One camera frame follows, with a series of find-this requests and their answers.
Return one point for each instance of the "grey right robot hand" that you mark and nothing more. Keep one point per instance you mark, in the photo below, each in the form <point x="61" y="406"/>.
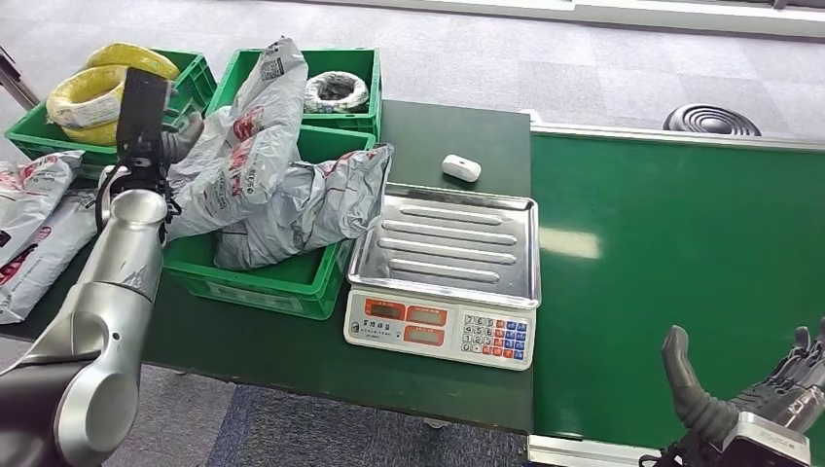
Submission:
<point x="702" y="406"/>

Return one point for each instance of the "white red-printed plastic mailer package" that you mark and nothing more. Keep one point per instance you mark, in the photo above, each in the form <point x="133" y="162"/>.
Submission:
<point x="245" y="161"/>

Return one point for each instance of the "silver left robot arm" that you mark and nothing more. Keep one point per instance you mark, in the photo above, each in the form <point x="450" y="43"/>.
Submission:
<point x="116" y="271"/>

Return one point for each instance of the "green conveyor belt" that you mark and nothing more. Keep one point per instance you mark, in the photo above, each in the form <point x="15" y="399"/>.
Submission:
<point x="677" y="225"/>

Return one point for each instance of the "crumpled grey mailer package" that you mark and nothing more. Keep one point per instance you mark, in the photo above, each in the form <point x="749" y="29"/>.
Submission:
<point x="309" y="213"/>

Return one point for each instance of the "black ribbed round disc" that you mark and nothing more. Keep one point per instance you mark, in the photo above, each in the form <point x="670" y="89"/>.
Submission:
<point x="711" y="120"/>

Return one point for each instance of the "white electronic scale steel tray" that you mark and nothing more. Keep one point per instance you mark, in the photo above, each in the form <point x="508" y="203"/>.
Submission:
<point x="445" y="245"/>

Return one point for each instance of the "small white plastic case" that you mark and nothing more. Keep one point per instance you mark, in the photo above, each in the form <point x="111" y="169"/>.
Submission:
<point x="461" y="168"/>

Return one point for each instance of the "green crate holding mailers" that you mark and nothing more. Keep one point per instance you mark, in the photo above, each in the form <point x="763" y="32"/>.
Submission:
<point x="271" y="287"/>

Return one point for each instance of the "green crate with black coils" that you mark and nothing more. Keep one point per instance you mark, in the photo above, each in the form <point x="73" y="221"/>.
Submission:
<point x="341" y="61"/>

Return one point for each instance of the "white red-printed mailer bag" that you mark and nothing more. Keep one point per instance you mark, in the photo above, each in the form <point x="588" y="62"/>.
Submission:
<point x="39" y="258"/>
<point x="35" y="190"/>

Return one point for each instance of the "green crate with yellow coils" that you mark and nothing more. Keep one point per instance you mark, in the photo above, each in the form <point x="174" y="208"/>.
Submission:
<point x="39" y="138"/>

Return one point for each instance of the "dark metal pole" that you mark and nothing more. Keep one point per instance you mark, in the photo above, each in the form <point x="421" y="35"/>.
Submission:
<point x="14" y="77"/>

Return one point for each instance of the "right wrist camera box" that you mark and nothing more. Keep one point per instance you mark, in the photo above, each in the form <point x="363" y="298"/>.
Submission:
<point x="767" y="445"/>

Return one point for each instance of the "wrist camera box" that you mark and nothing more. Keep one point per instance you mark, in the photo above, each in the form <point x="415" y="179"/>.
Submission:
<point x="142" y="116"/>
<point x="767" y="445"/>

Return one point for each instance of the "silver conveyor frame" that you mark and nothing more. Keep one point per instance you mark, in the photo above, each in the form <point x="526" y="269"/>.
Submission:
<point x="644" y="131"/>

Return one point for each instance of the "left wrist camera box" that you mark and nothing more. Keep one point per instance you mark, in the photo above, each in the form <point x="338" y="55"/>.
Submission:
<point x="142" y="116"/>

